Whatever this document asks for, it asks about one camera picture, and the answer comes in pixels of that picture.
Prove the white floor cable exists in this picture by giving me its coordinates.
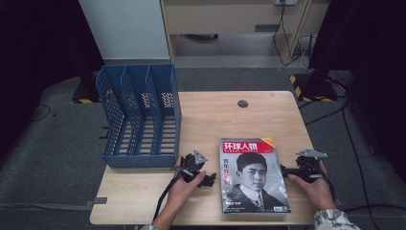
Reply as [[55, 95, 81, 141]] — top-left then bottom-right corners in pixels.
[[296, 33, 317, 70]]

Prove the person's left hand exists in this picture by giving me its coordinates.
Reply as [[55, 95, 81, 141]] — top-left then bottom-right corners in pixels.
[[166, 171, 208, 214]]

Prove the short black floor cable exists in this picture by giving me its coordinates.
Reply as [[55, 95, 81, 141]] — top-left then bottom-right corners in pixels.
[[300, 99, 349, 127]]

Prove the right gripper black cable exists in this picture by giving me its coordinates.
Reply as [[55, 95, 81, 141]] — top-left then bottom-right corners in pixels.
[[320, 171, 337, 203]]

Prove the dark curtain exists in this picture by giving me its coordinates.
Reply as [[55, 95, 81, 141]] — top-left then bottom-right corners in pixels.
[[319, 0, 406, 173], [0, 0, 104, 161]]

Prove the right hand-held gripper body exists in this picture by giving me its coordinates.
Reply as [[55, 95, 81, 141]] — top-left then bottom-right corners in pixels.
[[295, 148, 328, 184]]

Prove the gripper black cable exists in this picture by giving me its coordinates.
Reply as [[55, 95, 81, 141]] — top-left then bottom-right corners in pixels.
[[320, 171, 337, 203], [152, 172, 183, 222]]

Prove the thin black floor cable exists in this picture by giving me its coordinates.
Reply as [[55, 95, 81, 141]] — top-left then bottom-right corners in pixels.
[[30, 103, 52, 123]]

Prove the black hanging power cable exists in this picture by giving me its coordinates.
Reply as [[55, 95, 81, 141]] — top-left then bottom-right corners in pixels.
[[272, 4, 303, 68]]

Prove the light wooden desk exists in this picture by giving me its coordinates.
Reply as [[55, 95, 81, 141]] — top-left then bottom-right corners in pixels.
[[159, 0, 329, 66]]

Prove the white cabinet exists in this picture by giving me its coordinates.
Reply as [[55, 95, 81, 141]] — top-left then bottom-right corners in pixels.
[[78, 0, 171, 61]]

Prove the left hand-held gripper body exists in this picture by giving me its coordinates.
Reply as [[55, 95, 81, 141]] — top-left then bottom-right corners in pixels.
[[174, 149, 209, 185]]

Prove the black stand with hazard tape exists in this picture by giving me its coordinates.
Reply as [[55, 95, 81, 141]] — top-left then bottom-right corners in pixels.
[[289, 47, 339, 104]]

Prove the black stand base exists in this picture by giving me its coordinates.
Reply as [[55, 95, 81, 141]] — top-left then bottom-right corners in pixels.
[[70, 76, 103, 104]]

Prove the portrait cover magazine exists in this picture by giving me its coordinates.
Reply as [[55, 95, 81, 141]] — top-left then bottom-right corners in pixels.
[[218, 136, 292, 216]]

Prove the blue plastic file rack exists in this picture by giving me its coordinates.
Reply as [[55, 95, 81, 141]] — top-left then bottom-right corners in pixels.
[[95, 62, 183, 170]]

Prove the long black floor cable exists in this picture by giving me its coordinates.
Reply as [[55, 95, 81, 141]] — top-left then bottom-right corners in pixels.
[[338, 102, 406, 215]]

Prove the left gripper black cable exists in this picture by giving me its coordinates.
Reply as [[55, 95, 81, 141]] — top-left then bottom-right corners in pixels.
[[152, 172, 183, 222]]

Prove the person's right hand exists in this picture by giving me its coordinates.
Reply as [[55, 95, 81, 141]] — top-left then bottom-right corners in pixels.
[[287, 159, 337, 212]]

